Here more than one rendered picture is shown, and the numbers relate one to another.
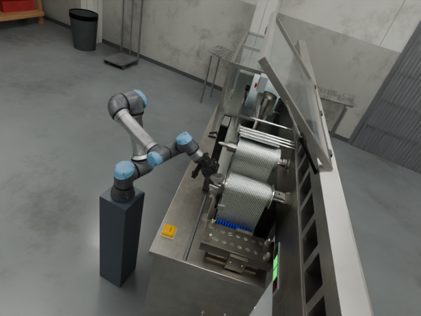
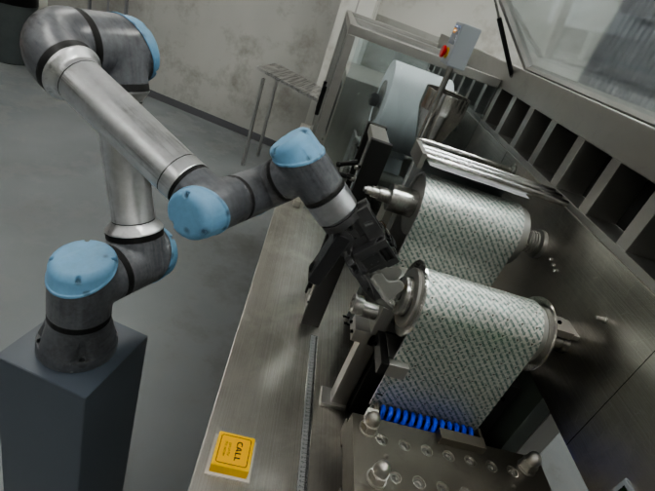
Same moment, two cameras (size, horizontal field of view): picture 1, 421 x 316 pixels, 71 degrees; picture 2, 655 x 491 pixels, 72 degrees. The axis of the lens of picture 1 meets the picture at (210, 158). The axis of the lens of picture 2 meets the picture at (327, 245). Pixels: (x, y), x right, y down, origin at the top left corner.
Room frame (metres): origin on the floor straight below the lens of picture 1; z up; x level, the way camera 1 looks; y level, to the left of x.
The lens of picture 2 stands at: (0.60, 0.20, 1.69)
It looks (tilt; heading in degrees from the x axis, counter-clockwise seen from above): 29 degrees down; 349
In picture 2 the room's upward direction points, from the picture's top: 21 degrees clockwise
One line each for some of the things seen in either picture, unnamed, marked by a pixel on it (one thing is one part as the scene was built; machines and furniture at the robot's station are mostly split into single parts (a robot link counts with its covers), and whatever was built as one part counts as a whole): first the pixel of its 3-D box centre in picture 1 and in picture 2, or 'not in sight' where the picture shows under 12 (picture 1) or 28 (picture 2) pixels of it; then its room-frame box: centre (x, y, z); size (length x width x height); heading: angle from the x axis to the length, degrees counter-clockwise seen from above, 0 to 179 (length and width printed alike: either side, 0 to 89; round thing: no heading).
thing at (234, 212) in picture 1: (238, 214); (443, 387); (1.20, -0.24, 1.11); 0.23 x 0.01 x 0.18; 87
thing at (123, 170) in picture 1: (124, 173); (85, 282); (1.31, 0.47, 1.07); 0.13 x 0.12 x 0.14; 151
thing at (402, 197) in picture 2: (232, 147); (401, 200); (1.51, -0.11, 1.34); 0.06 x 0.06 x 0.06; 87
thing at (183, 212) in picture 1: (237, 149); (352, 232); (2.20, -0.21, 0.88); 2.52 x 0.66 x 0.04; 177
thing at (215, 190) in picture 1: (212, 201); (353, 353); (1.30, -0.08, 1.05); 0.06 x 0.05 x 0.31; 87
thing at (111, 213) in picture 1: (119, 237); (70, 469); (1.31, 0.48, 0.45); 0.20 x 0.20 x 0.90; 74
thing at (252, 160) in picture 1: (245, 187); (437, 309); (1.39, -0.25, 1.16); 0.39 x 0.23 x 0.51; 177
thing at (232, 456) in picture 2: (168, 231); (232, 454); (1.12, 0.12, 0.91); 0.07 x 0.07 x 0.02; 87
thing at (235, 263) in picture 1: (235, 263); not in sight; (0.98, -0.29, 0.97); 0.10 x 0.03 x 0.11; 87
